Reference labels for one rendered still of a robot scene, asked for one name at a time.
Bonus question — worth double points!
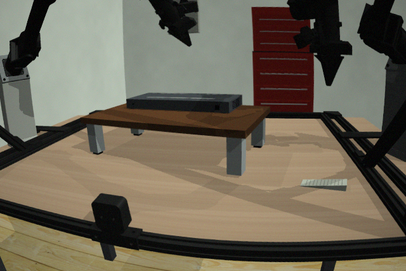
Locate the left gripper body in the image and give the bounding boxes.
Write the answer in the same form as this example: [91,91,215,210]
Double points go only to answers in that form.
[155,0,197,36]

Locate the brown wooden stand with grey legs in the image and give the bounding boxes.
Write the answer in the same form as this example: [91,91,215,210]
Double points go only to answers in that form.
[81,103,270,176]

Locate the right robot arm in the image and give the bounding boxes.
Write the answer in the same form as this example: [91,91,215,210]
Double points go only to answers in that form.
[287,0,406,65]

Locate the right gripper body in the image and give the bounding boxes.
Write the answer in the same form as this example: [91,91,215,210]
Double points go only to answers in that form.
[310,17,352,56]

